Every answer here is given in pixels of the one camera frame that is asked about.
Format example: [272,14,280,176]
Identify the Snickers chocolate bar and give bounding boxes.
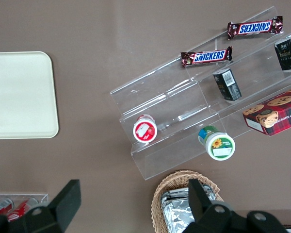
[226,15,284,40]
[180,46,234,68]

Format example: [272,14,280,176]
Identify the small black carton box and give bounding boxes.
[274,34,291,72]
[212,68,243,101]

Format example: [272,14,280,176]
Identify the red lid yogurt cup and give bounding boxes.
[132,114,159,144]

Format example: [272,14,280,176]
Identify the clear acrylic bottle rack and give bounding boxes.
[0,192,50,219]

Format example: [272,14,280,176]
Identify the oval light wicker basket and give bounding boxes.
[150,169,225,233]

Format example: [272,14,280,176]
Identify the aluminium foil food containers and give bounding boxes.
[160,183,220,233]

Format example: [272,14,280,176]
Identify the cream plastic serving tray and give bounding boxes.
[0,50,60,140]

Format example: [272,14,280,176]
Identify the clear acrylic step display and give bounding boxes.
[109,6,291,181]

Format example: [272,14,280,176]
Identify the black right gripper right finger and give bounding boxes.
[181,179,286,233]

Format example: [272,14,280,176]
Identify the green lid yogurt cup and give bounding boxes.
[197,125,236,162]

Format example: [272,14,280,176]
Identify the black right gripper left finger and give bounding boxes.
[0,179,82,233]

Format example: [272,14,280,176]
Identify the red tartan cookie box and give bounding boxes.
[242,85,291,137]

